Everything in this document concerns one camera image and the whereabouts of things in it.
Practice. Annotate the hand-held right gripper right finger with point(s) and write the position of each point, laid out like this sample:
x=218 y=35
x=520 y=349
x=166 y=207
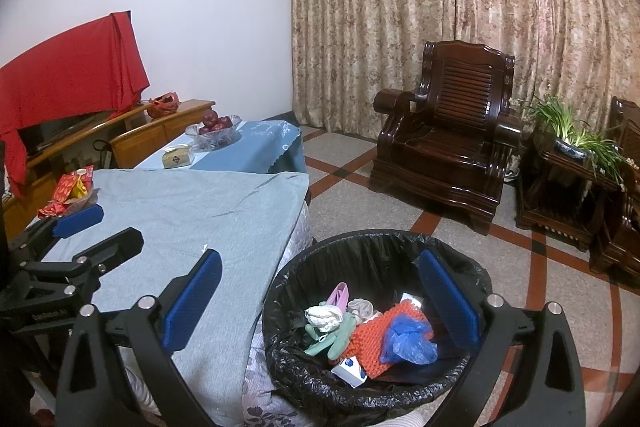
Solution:
x=450 y=302

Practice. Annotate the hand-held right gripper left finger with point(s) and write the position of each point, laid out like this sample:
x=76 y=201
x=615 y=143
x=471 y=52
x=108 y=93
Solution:
x=192 y=302

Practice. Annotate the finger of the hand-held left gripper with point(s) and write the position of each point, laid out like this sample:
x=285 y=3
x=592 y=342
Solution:
x=115 y=247
x=77 y=214

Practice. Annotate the white tissue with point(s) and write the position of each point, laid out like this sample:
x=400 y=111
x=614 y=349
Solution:
x=410 y=299

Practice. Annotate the blue plastic bag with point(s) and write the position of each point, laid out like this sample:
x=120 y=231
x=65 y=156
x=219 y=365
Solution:
x=407 y=339

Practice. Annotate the orange knitted cloth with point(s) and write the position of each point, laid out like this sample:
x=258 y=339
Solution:
x=370 y=337

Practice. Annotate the white paper cup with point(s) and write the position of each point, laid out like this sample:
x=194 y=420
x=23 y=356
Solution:
x=361 y=308

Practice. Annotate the pink paper piece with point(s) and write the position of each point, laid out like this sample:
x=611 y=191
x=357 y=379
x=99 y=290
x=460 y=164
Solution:
x=339 y=297

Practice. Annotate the green rubber glove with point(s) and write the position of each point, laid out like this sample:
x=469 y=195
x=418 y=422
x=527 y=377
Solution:
x=335 y=339

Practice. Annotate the bin with black bag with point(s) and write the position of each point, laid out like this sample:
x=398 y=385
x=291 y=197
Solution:
x=310 y=267

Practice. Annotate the glass snack dish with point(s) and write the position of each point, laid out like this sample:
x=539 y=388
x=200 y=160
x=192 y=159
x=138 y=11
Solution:
x=87 y=202

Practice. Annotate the yellow snack packet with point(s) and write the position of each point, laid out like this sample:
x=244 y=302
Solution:
x=78 y=190

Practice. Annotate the small red snack packet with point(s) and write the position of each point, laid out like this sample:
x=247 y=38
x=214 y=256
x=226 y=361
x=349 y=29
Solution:
x=50 y=210

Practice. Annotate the large red snack packet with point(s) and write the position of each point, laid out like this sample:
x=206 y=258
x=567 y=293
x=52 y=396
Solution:
x=65 y=184

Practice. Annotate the television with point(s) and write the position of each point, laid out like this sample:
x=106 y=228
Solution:
x=60 y=127

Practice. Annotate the wooden television cabinet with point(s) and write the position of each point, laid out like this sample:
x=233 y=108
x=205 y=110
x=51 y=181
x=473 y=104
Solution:
x=150 y=134

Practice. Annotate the beige tissue box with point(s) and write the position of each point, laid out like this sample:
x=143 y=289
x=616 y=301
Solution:
x=178 y=157

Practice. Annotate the floral white table quilt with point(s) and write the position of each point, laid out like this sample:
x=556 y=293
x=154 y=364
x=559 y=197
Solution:
x=300 y=227

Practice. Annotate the red plastic bag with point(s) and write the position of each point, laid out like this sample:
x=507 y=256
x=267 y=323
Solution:
x=162 y=106

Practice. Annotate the dark wooden side table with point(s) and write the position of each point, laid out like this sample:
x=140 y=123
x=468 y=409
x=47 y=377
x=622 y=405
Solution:
x=555 y=202

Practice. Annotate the glass fruit bowl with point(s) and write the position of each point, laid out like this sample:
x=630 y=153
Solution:
x=215 y=139

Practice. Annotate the red cloth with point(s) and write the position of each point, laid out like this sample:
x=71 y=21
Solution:
x=65 y=67

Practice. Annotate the red apple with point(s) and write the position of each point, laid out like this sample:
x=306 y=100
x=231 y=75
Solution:
x=206 y=130
x=225 y=122
x=211 y=117

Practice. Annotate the blue tablecloth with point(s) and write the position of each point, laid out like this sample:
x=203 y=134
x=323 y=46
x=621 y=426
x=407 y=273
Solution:
x=260 y=147

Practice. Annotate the dark wooden armchair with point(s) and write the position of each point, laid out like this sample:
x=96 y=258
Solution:
x=620 y=232
x=440 y=132

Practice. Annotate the potted green plant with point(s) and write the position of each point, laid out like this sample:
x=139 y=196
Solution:
x=570 y=142

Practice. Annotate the patterned beige curtain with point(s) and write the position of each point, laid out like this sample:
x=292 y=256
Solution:
x=450 y=7

